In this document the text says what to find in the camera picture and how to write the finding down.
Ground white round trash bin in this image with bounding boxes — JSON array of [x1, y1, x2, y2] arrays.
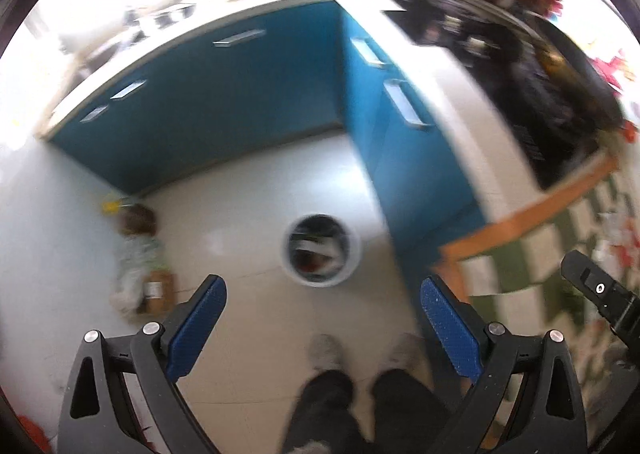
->
[[279, 213, 362, 289]]

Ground blue kitchen cabinets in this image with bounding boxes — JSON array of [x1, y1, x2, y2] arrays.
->
[[49, 0, 490, 315]]

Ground green white checkered mat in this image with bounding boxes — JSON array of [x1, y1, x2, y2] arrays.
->
[[449, 168, 640, 435]]

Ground right black trouser leg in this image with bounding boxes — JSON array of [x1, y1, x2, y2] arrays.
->
[[371, 368, 451, 454]]

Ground black trouser leg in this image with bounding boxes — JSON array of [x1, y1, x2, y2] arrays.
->
[[280, 370, 370, 454], [371, 368, 451, 454]]

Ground right grey slipper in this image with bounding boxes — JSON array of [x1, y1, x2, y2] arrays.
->
[[383, 333, 428, 373]]

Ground grey slipper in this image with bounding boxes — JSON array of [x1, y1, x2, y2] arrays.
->
[[307, 334, 346, 374], [383, 333, 428, 373]]

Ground small cardboard box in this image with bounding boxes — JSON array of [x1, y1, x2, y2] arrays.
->
[[138, 270, 176, 315]]

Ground plastic bags pile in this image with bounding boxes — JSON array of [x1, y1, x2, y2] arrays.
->
[[110, 234, 168, 320]]

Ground cooking oil bottle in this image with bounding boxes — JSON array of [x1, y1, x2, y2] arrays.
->
[[101, 199, 157, 237]]

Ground left black trouser leg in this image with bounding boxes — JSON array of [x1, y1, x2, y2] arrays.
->
[[280, 370, 370, 454]]

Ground left grey slipper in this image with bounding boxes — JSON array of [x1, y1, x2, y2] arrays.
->
[[307, 334, 346, 374]]

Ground black wok pan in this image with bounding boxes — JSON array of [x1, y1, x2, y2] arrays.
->
[[504, 11, 624, 130]]

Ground black induction cooktop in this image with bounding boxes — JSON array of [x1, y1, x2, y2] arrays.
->
[[387, 0, 606, 190]]

